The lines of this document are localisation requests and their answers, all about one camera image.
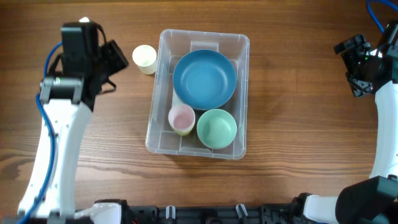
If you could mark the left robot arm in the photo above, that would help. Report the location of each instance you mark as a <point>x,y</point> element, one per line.
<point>74,74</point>

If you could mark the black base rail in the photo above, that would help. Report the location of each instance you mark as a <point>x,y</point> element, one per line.
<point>238,214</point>

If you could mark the cream large bowl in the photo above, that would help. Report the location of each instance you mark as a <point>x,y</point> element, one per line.
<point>176,100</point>

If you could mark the cream plastic cup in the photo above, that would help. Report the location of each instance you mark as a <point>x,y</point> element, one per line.
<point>145,57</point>

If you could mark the pink plastic cup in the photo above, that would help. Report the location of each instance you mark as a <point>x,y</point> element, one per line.
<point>181,117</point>

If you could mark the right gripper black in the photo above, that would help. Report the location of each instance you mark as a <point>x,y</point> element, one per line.
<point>359,88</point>

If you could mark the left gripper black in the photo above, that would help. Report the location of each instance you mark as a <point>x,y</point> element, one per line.
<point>120,59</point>

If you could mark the dark blue bowl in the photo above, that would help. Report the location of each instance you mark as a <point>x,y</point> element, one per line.
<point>204,79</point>

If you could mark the green small bowl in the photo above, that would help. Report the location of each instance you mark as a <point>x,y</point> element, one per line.
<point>216,128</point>

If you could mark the clear plastic storage container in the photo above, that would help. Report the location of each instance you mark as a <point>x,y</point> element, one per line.
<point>173,45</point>

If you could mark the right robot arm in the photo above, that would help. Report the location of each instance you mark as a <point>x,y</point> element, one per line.
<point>373,200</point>

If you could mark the yellow plastic cup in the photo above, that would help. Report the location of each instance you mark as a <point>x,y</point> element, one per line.
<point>182,132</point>

